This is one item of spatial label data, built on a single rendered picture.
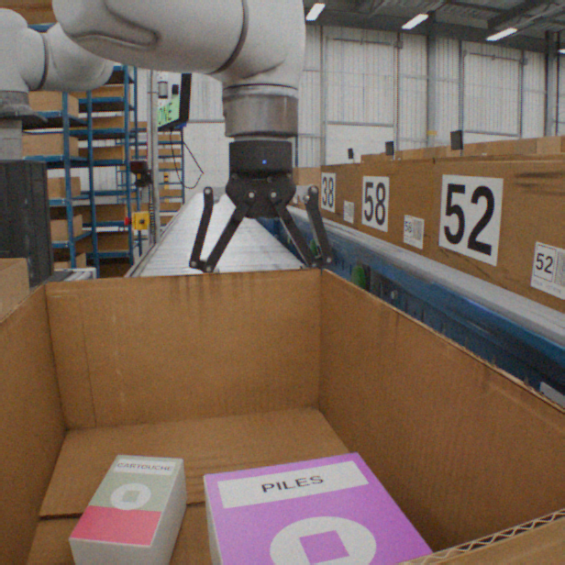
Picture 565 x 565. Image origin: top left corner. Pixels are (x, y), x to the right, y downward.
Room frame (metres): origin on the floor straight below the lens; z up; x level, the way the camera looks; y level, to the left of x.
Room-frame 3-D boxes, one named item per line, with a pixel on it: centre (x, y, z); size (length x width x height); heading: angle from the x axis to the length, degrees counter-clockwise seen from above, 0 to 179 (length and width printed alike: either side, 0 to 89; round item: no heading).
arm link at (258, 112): (0.57, 0.03, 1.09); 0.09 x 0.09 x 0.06
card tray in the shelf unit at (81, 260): (2.22, 1.23, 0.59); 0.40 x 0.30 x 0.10; 97
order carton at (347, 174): (1.34, -0.29, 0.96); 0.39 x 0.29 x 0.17; 9
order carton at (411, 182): (0.96, -0.35, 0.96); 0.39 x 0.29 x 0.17; 9
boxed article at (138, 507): (0.27, 0.11, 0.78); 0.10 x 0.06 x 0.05; 179
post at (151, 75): (1.95, 0.54, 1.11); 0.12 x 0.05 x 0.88; 9
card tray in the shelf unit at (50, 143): (2.22, 1.24, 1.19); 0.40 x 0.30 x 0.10; 99
